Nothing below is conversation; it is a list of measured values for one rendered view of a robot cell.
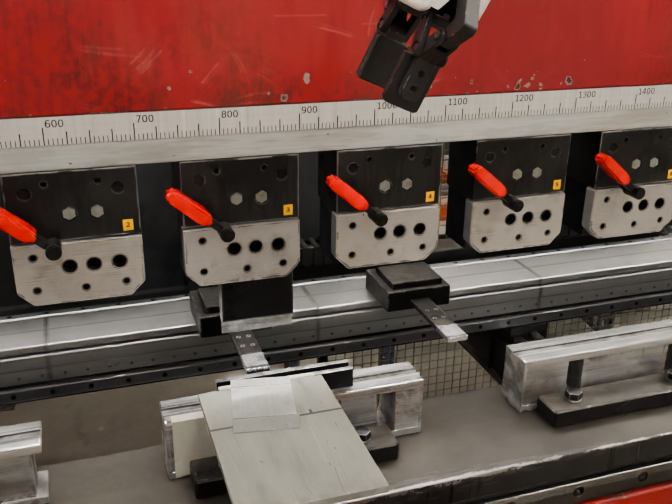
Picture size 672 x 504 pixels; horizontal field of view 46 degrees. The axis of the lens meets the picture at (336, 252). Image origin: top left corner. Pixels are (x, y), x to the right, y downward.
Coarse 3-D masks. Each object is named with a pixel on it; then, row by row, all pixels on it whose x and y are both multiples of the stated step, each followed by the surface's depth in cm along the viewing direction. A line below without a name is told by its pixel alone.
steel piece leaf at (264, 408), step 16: (288, 384) 112; (240, 400) 108; (256, 400) 108; (272, 400) 108; (288, 400) 108; (240, 416) 105; (256, 416) 105; (272, 416) 101; (288, 416) 102; (240, 432) 101
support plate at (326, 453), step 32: (320, 384) 113; (224, 416) 105; (320, 416) 105; (224, 448) 98; (256, 448) 98; (288, 448) 99; (320, 448) 99; (352, 448) 99; (224, 480) 94; (256, 480) 93; (288, 480) 93; (320, 480) 93; (352, 480) 93; (384, 480) 93
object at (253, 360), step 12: (204, 288) 134; (216, 288) 134; (192, 300) 133; (204, 300) 130; (216, 300) 130; (192, 312) 135; (204, 312) 128; (216, 312) 128; (204, 324) 127; (216, 324) 128; (204, 336) 128; (240, 336) 125; (252, 336) 125; (240, 348) 121; (252, 348) 121; (252, 360) 118; (264, 360) 118; (252, 372) 116
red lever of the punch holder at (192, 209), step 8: (168, 192) 92; (176, 192) 92; (168, 200) 92; (176, 200) 92; (184, 200) 93; (192, 200) 94; (176, 208) 93; (184, 208) 93; (192, 208) 93; (200, 208) 94; (192, 216) 94; (200, 216) 94; (208, 216) 95; (208, 224) 95; (216, 224) 96; (224, 224) 97; (224, 232) 95; (232, 232) 96; (224, 240) 96; (232, 240) 96
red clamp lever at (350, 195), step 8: (328, 176) 99; (336, 176) 99; (328, 184) 98; (336, 184) 98; (344, 184) 99; (336, 192) 99; (344, 192) 99; (352, 192) 99; (352, 200) 100; (360, 200) 100; (360, 208) 100; (368, 208) 101; (376, 208) 103; (368, 216) 104; (376, 216) 101; (384, 216) 101; (376, 224) 102; (384, 224) 102
